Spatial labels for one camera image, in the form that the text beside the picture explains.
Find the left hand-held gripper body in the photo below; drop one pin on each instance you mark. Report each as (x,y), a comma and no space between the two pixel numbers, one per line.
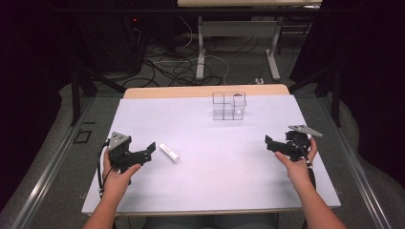
(119,152)

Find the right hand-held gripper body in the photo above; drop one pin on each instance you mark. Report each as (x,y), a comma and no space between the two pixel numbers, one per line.
(297,144)

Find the white tube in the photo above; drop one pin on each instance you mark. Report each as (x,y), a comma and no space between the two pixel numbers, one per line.
(169,153)

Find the clear acrylic organizer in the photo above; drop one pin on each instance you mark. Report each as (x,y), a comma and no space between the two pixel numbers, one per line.
(229,106)

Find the person's right hand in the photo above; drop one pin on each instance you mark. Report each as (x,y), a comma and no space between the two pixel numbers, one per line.
(299,173)

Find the person's left hand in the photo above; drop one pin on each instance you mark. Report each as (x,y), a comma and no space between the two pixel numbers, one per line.
(116,183)

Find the white power plug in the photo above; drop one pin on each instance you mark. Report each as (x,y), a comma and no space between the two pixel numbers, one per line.
(259,80)

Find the black metal stand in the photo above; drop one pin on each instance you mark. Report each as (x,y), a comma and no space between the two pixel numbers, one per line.
(334,92)
(78,95)

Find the dark curtain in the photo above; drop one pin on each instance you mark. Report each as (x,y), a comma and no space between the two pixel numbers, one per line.
(372,79)
(28,79)

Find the black computer tower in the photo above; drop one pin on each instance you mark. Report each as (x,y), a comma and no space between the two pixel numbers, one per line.
(111,41)

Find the white desk with metal legs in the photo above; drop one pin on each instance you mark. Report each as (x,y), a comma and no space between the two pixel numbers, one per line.
(242,28)

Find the aluminium floor rail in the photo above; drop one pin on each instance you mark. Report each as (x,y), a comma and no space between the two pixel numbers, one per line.
(356,171)
(47,171)

